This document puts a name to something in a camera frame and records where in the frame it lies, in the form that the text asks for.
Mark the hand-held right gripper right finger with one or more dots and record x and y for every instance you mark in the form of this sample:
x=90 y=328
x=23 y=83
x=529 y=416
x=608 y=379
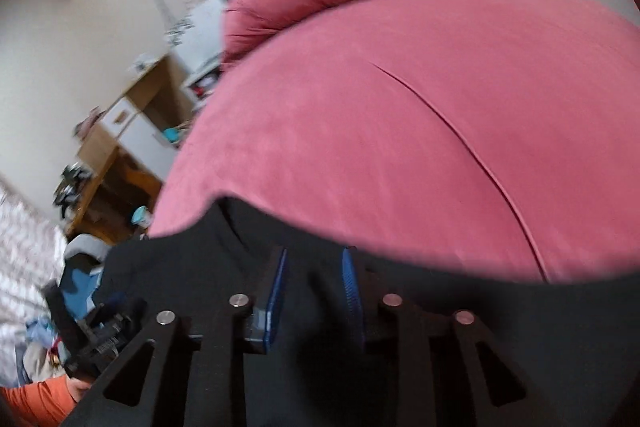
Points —
x=352 y=297

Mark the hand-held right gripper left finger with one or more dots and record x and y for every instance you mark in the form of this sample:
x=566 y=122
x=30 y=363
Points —
x=277 y=302

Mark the black knitted garment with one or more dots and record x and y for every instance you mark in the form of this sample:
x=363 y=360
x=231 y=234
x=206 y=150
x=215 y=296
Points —
x=575 y=347

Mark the person's left forearm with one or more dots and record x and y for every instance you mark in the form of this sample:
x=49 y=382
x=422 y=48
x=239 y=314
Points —
x=40 y=403

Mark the light blue box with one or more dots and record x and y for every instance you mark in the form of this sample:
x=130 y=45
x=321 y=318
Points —
x=75 y=283

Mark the patterned white cloth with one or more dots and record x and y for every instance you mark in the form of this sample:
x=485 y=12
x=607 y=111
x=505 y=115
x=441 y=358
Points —
x=25 y=257

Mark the white and blue jar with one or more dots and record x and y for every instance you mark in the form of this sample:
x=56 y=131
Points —
x=140 y=216

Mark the black desk device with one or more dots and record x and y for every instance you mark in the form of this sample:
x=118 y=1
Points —
x=71 y=189

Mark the bed with pink blanket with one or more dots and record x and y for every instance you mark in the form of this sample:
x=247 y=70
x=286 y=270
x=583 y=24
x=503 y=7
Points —
x=375 y=132

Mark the wooden desk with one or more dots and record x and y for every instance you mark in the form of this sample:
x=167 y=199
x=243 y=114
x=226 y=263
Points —
x=100 y=153

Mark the teal bowl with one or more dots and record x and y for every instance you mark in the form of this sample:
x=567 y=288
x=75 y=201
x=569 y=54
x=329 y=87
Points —
x=171 y=136

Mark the white and wooden cabinet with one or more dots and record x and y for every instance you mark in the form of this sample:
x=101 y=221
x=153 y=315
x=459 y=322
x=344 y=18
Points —
x=135 y=132

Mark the pink cloth bundle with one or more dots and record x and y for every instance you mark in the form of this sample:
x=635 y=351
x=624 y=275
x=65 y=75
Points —
x=88 y=122

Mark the white bedside table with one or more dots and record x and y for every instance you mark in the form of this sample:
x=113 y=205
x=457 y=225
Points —
x=200 y=78

